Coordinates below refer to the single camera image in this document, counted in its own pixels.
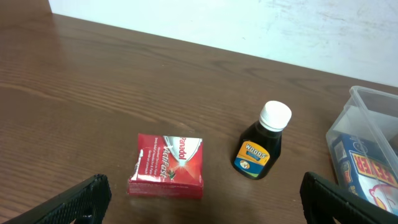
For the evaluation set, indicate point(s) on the dark Woods syrup bottle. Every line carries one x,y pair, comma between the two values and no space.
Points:
259,146

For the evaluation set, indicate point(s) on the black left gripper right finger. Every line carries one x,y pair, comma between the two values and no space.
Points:
326,203

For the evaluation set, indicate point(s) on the red Panadol box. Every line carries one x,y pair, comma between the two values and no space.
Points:
168,166

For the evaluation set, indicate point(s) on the blue Kool Fever box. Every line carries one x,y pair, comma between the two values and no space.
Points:
362,169

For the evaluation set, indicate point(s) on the clear plastic container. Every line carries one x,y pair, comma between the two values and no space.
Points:
372,115

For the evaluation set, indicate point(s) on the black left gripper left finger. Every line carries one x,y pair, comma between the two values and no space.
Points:
86,202

